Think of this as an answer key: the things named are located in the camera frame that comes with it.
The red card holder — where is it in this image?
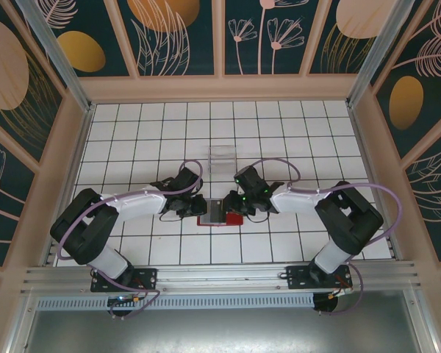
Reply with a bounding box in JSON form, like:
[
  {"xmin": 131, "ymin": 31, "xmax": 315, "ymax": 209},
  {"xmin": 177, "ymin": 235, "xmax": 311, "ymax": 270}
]
[{"xmin": 196, "ymin": 198, "xmax": 245, "ymax": 227}]

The dark credit card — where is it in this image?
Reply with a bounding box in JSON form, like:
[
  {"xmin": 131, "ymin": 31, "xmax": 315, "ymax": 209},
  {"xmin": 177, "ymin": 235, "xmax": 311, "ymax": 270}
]
[{"xmin": 207, "ymin": 199, "xmax": 226, "ymax": 217}]

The grey metal sheet panel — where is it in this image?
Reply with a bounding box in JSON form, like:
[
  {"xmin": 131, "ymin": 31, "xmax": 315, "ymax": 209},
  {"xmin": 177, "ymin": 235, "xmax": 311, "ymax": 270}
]
[{"xmin": 20, "ymin": 307, "xmax": 427, "ymax": 353}]

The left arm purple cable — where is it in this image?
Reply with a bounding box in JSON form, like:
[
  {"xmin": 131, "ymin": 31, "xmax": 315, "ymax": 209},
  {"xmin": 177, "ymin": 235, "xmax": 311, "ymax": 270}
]
[{"xmin": 56, "ymin": 159, "xmax": 205, "ymax": 320}]

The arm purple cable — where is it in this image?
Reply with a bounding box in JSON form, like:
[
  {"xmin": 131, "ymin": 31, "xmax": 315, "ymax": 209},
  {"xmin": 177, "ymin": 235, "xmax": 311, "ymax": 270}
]
[
  {"xmin": 56, "ymin": 159, "xmax": 205, "ymax": 320},
  {"xmin": 248, "ymin": 157, "xmax": 400, "ymax": 317}
]

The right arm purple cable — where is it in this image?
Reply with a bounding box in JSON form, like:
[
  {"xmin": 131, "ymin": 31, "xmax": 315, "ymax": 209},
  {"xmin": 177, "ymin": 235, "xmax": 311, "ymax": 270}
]
[{"xmin": 248, "ymin": 157, "xmax": 400, "ymax": 317}]

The aluminium mounting rail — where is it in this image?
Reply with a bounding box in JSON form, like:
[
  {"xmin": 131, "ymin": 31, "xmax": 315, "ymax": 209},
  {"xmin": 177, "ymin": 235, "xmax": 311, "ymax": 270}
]
[{"xmin": 20, "ymin": 260, "xmax": 422, "ymax": 295}]

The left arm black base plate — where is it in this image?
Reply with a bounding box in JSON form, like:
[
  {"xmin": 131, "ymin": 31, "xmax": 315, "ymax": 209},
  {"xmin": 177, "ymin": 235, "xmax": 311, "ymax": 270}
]
[{"xmin": 90, "ymin": 267, "xmax": 159, "ymax": 293}]

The grey slotted cable duct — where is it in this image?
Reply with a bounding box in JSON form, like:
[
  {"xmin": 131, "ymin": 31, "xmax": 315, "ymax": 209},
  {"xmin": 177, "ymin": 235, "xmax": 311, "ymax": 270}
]
[{"xmin": 36, "ymin": 293, "xmax": 317, "ymax": 310}]

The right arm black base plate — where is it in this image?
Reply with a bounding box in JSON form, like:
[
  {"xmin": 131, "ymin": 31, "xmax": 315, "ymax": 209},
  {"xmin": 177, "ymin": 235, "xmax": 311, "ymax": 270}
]
[{"xmin": 285, "ymin": 264, "xmax": 354, "ymax": 291}]

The aluminium corner post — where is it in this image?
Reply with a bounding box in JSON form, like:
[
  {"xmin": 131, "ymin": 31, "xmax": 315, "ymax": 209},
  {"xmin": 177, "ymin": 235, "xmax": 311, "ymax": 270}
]
[
  {"xmin": 16, "ymin": 0, "xmax": 96, "ymax": 111},
  {"xmin": 345, "ymin": 0, "xmax": 418, "ymax": 107}
]

